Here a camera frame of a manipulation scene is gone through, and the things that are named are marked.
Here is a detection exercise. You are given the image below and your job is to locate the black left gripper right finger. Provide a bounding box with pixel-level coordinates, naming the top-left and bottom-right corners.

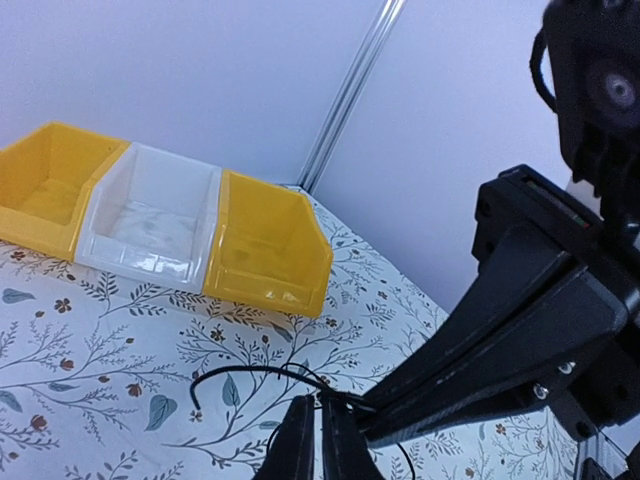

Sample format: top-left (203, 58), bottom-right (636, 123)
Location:
top-left (322, 398), bottom-right (383, 480)

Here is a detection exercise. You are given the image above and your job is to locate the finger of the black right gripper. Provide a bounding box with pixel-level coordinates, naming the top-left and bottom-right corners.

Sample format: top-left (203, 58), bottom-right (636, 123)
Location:
top-left (365, 264), bottom-right (627, 415)
top-left (365, 223), bottom-right (573, 400)

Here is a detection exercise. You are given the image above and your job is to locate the left yellow plastic bin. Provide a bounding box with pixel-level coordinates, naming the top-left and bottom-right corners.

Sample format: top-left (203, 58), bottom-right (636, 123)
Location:
top-left (1, 122), bottom-right (131, 262)

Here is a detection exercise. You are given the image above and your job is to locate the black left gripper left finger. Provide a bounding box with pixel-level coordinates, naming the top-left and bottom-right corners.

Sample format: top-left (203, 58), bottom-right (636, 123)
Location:
top-left (254, 395), bottom-right (315, 480)

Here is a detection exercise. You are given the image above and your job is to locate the thin black cable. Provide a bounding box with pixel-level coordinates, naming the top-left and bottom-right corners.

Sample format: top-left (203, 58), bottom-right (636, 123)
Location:
top-left (188, 364), bottom-right (419, 480)

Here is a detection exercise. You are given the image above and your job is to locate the right yellow plastic bin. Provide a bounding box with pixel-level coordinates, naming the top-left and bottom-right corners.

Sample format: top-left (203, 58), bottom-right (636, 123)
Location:
top-left (202, 170), bottom-right (333, 318)

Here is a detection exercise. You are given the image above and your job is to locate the yellow plastic bin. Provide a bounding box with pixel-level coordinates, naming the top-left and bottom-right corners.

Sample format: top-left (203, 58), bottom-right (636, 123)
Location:
top-left (1, 122), bottom-right (131, 262)
top-left (202, 170), bottom-right (333, 318)

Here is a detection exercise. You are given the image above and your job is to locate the white translucent plastic bin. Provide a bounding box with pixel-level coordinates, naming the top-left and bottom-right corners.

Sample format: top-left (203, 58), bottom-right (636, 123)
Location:
top-left (74, 143), bottom-right (223, 293)

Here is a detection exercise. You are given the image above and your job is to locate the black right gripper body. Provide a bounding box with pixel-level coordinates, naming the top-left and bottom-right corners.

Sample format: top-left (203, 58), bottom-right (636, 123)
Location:
top-left (473, 166), bottom-right (639, 477)

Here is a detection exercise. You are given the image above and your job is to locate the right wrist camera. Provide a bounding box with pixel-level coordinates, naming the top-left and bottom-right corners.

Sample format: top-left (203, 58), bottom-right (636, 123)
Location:
top-left (542, 1), bottom-right (639, 205)

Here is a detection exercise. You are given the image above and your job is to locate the right aluminium frame post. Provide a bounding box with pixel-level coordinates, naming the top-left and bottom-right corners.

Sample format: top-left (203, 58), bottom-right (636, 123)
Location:
top-left (297, 0), bottom-right (406, 194)

